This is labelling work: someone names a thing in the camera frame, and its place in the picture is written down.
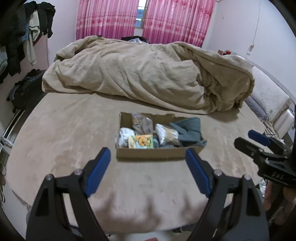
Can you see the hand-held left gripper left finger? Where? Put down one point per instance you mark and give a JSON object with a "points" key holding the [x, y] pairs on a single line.
{"points": [[99, 171]]}

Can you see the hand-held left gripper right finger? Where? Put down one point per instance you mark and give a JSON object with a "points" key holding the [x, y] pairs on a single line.
{"points": [[197, 171]]}

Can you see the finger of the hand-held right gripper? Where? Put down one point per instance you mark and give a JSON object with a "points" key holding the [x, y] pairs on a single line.
{"points": [[247, 148], [259, 138]]}

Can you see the grey knitted gloves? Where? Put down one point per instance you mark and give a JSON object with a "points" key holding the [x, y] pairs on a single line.
{"points": [[188, 131]]}

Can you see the white socks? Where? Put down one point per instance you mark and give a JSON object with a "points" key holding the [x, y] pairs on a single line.
{"points": [[124, 138]]}

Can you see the cardboard box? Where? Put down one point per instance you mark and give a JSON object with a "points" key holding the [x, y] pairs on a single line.
{"points": [[157, 153]]}

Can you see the colourful printed pack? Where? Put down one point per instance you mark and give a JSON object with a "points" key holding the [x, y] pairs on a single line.
{"points": [[142, 141]]}

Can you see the clear plastic bag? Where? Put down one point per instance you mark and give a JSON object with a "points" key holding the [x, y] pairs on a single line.
{"points": [[142, 124]]}

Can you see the person's right hand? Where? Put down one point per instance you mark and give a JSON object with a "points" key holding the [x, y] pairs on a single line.
{"points": [[269, 197]]}

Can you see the grey pillow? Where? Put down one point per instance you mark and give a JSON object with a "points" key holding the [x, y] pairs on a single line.
{"points": [[255, 107]]}

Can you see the white padded headboard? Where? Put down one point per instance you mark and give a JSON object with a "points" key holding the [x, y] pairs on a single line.
{"points": [[270, 95]]}

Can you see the red object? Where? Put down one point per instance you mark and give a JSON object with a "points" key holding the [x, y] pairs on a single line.
{"points": [[225, 52]]}

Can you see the beige duvet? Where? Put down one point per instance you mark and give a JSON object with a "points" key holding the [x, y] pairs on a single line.
{"points": [[138, 74]]}

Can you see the black suitcase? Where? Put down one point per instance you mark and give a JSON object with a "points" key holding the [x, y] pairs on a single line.
{"points": [[25, 92]]}

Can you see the dark cloth behind duvet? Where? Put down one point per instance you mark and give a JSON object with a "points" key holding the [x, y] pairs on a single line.
{"points": [[135, 39]]}

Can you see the pink curtain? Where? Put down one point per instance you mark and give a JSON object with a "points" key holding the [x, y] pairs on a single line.
{"points": [[178, 20], [106, 18]]}

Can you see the hanging beige garment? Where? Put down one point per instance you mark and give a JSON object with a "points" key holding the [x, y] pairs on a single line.
{"points": [[32, 27]]}

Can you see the hanging dark clothes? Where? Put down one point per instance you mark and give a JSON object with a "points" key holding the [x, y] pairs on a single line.
{"points": [[13, 34]]}

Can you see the window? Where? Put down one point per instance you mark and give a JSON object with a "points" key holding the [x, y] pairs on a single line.
{"points": [[142, 14]]}

